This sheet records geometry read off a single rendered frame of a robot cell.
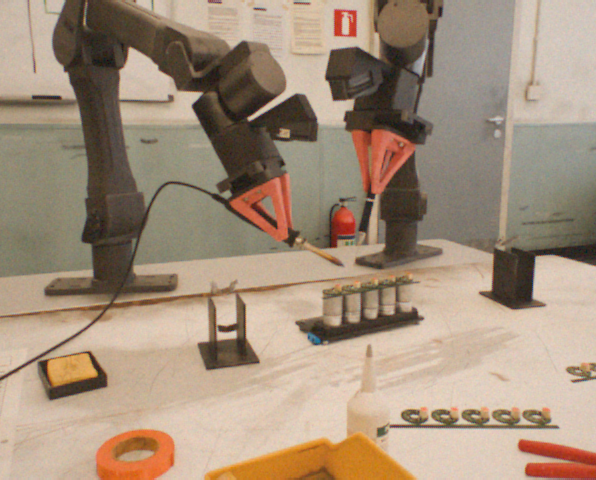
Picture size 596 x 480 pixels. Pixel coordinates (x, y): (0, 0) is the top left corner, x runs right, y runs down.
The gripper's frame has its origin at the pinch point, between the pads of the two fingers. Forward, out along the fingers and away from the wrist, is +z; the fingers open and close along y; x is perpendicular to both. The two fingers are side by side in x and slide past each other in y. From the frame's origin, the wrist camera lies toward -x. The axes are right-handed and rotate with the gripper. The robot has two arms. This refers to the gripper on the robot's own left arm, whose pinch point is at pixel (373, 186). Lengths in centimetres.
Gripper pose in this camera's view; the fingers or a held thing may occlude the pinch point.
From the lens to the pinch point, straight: 75.1
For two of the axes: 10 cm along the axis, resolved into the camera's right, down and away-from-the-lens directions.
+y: 6.7, 1.3, -7.3
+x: 7.1, 1.8, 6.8
